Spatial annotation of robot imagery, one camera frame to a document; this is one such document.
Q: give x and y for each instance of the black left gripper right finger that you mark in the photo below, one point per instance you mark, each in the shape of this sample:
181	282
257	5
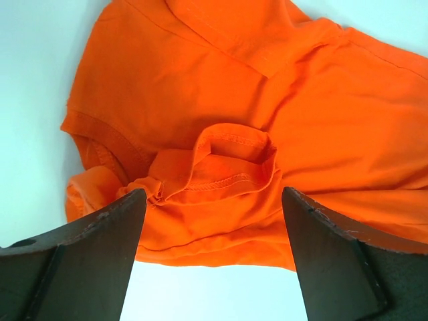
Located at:
350	271

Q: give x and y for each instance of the orange t shirt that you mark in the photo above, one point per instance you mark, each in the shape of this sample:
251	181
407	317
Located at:
214	107

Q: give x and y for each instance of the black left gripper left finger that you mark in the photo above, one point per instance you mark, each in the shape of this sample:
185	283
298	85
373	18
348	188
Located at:
79	271

